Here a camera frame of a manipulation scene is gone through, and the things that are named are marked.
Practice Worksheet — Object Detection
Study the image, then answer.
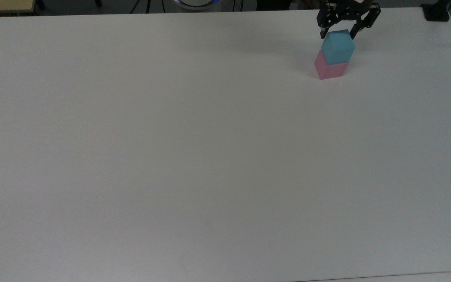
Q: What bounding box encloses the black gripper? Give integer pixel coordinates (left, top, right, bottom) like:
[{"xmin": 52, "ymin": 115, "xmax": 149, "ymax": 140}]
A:
[{"xmin": 318, "ymin": 0, "xmax": 382, "ymax": 40}]

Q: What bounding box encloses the blue cube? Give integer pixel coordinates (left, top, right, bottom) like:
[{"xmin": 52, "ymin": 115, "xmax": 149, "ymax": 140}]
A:
[{"xmin": 321, "ymin": 29, "xmax": 356, "ymax": 65}]

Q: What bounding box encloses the pink cube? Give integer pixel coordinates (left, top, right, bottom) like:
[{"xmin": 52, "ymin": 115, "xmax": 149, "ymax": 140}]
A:
[{"xmin": 314, "ymin": 50, "xmax": 349, "ymax": 80}]

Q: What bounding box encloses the black square stand base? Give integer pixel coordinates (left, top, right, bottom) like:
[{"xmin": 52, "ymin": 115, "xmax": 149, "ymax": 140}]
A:
[{"xmin": 421, "ymin": 0, "xmax": 451, "ymax": 22}]

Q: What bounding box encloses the light wooden board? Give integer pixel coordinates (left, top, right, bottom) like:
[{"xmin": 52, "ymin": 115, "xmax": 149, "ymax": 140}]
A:
[{"xmin": 0, "ymin": 0, "xmax": 40, "ymax": 16}]

